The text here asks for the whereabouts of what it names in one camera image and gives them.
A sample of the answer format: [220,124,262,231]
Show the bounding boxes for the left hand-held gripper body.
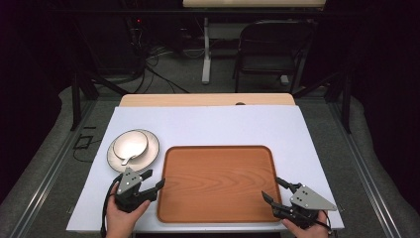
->
[114,167,149,213]

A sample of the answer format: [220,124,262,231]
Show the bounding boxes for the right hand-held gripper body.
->
[273,184,338,230]

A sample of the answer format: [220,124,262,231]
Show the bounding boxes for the white round plate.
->
[106,128,160,175]

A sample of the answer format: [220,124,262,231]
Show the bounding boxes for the small white dish with handle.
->
[112,130,150,167]

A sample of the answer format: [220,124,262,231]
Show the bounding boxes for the wooden tray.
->
[157,145,283,224]

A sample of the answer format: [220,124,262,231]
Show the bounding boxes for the person's right hand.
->
[281,210,332,238]

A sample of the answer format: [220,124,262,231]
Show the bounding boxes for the person's left hand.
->
[105,181,152,238]

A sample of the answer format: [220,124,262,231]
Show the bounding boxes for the white table sheet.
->
[65,105,346,233]

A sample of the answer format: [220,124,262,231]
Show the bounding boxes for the light wooden table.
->
[118,92,297,108]

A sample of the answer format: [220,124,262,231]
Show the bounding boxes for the black metal stand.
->
[291,69,353,135]
[69,67,131,132]

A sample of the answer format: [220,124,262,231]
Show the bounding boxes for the white table leg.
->
[200,17,213,85]

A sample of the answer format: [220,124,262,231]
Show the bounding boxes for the black folding chair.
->
[233,20,317,94]

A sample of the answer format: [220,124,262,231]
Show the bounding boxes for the power strip with red light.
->
[129,15,145,46]

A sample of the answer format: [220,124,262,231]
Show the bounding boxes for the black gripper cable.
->
[100,174,124,238]
[316,209,334,236]

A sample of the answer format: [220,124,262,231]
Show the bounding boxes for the black floor cables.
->
[130,43,192,95]

